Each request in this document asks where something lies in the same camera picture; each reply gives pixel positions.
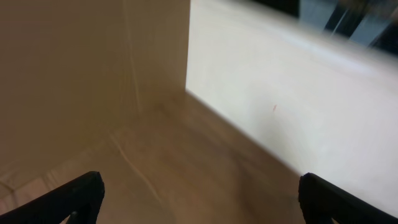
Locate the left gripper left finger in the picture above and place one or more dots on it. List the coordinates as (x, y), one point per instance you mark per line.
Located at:
(77, 201)

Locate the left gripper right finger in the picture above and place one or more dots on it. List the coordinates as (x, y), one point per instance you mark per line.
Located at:
(323, 202)

